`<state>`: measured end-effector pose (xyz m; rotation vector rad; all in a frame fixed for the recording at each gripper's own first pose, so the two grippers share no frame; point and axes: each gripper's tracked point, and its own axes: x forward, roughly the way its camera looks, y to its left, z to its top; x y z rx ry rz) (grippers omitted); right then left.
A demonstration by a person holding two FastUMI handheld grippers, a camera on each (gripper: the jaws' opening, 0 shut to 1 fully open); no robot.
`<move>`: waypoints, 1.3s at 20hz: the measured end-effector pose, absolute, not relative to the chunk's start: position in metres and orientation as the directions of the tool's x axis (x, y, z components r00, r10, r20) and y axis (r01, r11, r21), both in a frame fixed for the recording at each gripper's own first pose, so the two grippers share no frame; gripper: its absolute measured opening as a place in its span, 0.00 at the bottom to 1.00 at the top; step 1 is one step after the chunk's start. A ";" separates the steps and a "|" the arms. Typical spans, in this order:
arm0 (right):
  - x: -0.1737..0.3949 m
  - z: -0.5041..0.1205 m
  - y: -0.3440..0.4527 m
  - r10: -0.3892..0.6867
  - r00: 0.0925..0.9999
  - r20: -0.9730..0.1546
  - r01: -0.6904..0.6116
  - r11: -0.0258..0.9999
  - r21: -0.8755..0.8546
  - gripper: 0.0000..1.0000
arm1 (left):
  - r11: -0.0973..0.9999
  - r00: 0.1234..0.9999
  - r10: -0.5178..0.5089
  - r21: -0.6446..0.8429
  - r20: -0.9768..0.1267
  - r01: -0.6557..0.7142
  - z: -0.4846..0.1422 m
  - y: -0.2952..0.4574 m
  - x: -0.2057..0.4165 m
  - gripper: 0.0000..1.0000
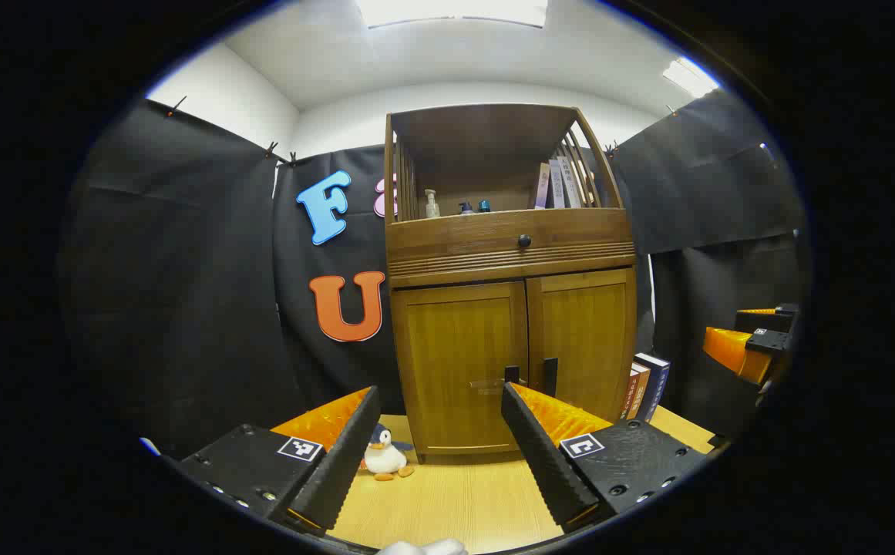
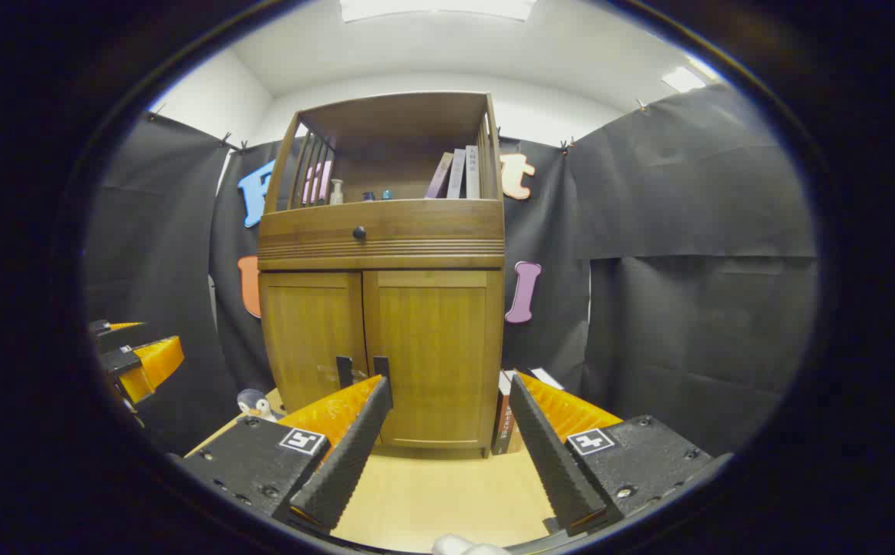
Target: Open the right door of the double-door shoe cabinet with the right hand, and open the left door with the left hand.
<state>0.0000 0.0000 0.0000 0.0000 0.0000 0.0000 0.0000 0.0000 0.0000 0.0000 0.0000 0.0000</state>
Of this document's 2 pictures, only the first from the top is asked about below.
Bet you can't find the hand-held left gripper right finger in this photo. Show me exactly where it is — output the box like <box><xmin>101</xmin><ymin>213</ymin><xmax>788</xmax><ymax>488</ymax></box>
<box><xmin>501</xmin><ymin>382</ymin><xmax>714</xmax><ymax>534</ymax></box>

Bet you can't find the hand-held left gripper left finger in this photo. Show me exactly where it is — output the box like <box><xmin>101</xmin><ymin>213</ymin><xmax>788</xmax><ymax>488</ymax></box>
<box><xmin>162</xmin><ymin>385</ymin><xmax>382</xmax><ymax>533</ymax></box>

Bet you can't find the wooden cabinet door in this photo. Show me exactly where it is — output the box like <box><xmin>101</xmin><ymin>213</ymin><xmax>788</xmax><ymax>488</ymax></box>
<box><xmin>526</xmin><ymin>267</ymin><xmax>638</xmax><ymax>423</ymax></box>
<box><xmin>391</xmin><ymin>281</ymin><xmax>531</xmax><ymax>456</ymax></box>

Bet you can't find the wooden double-door shoe cabinet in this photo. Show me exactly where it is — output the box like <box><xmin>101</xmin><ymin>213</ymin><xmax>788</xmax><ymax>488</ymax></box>
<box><xmin>383</xmin><ymin>103</ymin><xmax>639</xmax><ymax>463</ymax></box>

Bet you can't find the wooden cabinet drawer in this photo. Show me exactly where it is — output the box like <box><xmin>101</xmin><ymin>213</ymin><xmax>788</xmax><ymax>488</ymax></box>
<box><xmin>385</xmin><ymin>208</ymin><xmax>637</xmax><ymax>288</ymax></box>

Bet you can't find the plush penguin toy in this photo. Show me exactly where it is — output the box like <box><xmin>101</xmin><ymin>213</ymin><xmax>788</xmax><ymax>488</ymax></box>
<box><xmin>360</xmin><ymin>428</ymin><xmax>416</xmax><ymax>482</ymax></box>

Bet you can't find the navy book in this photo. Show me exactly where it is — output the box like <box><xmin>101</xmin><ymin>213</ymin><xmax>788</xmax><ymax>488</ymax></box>
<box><xmin>636</xmin><ymin>352</ymin><xmax>671</xmax><ymax>423</ymax></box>

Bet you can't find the red-brown book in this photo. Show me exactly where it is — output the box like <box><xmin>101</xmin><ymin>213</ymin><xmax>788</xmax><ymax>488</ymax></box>
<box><xmin>621</xmin><ymin>362</ymin><xmax>651</xmax><ymax>421</ymax></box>

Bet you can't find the white book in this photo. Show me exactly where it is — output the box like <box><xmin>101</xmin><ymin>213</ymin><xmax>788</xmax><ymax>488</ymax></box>
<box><xmin>557</xmin><ymin>156</ymin><xmax>583</xmax><ymax>209</ymax></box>

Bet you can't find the black backdrop cloth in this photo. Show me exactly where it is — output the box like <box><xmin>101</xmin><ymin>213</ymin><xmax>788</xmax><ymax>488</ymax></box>
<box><xmin>58</xmin><ymin>89</ymin><xmax>810</xmax><ymax>459</ymax></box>

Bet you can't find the small ceiling light panel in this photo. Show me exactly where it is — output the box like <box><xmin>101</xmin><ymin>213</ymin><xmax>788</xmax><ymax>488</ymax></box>
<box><xmin>663</xmin><ymin>57</ymin><xmax>722</xmax><ymax>99</ymax></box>

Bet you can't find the large ceiling light panel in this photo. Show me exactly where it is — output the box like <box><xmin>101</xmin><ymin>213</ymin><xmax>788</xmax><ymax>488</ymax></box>
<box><xmin>355</xmin><ymin>0</ymin><xmax>548</xmax><ymax>29</ymax></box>

